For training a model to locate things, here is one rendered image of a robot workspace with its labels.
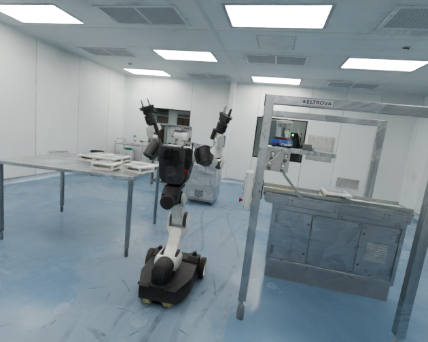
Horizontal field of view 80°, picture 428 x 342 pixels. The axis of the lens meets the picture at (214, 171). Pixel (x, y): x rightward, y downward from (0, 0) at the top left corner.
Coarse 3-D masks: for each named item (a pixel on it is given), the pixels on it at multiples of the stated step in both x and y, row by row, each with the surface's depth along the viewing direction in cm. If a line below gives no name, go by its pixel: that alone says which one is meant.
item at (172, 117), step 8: (160, 112) 798; (168, 112) 792; (176, 112) 786; (184, 112) 780; (160, 120) 801; (168, 120) 795; (176, 120) 789; (184, 120) 783; (184, 128) 786; (160, 136) 808; (168, 136) 802
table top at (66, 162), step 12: (24, 156) 306; (36, 156) 315; (48, 156) 325; (60, 156) 336; (72, 156) 347; (48, 168) 263; (60, 168) 262; (72, 168) 265; (84, 168) 273; (156, 168) 338
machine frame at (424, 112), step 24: (288, 96) 172; (264, 120) 177; (336, 120) 256; (360, 120) 252; (384, 120) 248; (264, 144) 179; (264, 168) 181; (408, 264) 174; (240, 288) 196; (408, 288) 171; (240, 312) 198; (408, 312) 173
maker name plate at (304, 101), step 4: (304, 100) 170; (308, 100) 170; (312, 100) 169; (316, 100) 169; (320, 100) 168; (324, 100) 168; (328, 100) 167; (332, 100) 167; (304, 104) 170; (308, 104) 170; (312, 104) 169; (316, 104) 169; (320, 104) 168; (324, 104) 168; (328, 104) 167; (332, 104) 167
